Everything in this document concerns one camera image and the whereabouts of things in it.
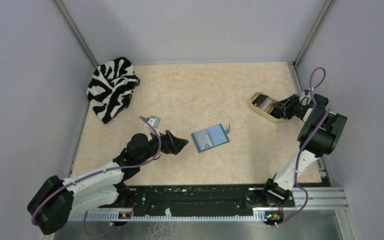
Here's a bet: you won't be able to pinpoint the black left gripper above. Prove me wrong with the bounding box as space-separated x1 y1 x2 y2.
137 127 188 165

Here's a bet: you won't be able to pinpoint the silver white card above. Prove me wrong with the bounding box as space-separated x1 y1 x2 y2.
195 130 213 151

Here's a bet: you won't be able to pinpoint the teal leather card holder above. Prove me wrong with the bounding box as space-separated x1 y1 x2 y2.
191 123 231 153

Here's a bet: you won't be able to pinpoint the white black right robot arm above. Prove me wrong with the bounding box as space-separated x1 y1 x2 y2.
261 94 348 206

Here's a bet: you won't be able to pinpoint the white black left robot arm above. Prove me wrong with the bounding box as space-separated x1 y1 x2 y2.
27 130 189 235

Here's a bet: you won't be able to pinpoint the beige card tray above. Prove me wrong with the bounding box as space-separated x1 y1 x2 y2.
247 92 284 124

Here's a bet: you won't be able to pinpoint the cards in tray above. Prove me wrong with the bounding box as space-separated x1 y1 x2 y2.
251 94 277 115

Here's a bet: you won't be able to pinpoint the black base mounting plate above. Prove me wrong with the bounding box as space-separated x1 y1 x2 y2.
97 184 296 219

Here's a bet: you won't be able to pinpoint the zebra striped cloth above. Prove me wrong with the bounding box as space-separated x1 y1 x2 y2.
86 56 141 124

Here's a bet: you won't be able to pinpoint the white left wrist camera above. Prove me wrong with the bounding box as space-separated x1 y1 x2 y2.
147 115 161 130

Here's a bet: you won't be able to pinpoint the aluminium frame rail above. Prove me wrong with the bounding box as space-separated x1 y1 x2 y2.
72 187 350 223

